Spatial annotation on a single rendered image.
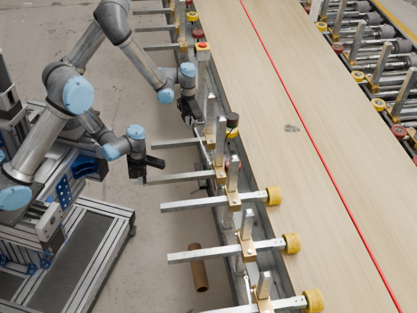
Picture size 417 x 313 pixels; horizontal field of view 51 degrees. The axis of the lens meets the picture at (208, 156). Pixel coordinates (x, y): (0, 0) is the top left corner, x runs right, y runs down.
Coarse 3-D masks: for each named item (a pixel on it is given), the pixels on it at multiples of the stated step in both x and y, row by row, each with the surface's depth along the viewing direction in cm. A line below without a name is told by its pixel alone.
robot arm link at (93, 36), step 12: (108, 0) 177; (120, 0) 179; (96, 12) 183; (96, 24) 186; (84, 36) 191; (96, 36) 189; (84, 48) 193; (96, 48) 195; (60, 60) 202; (72, 60) 198; (84, 60) 198; (84, 72) 204
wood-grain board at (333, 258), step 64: (192, 0) 334; (256, 0) 337; (256, 64) 274; (320, 64) 277; (256, 128) 231; (320, 128) 233; (384, 128) 235; (320, 192) 201; (384, 192) 203; (320, 256) 177; (384, 256) 178
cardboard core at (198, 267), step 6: (192, 246) 275; (198, 246) 275; (192, 264) 268; (198, 264) 266; (192, 270) 266; (198, 270) 263; (204, 270) 264; (198, 276) 260; (204, 276) 261; (198, 282) 258; (204, 282) 258; (198, 288) 257; (204, 288) 262
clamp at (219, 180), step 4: (212, 160) 219; (216, 168) 213; (220, 168) 213; (224, 168) 213; (216, 172) 212; (220, 172) 212; (224, 172) 212; (216, 176) 211; (220, 176) 210; (224, 176) 210; (216, 180) 212; (220, 180) 211; (224, 180) 211
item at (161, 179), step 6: (174, 174) 211; (180, 174) 211; (186, 174) 211; (192, 174) 211; (198, 174) 212; (204, 174) 212; (210, 174) 212; (150, 180) 208; (156, 180) 208; (162, 180) 208; (168, 180) 209; (174, 180) 210; (180, 180) 211; (186, 180) 211; (192, 180) 212
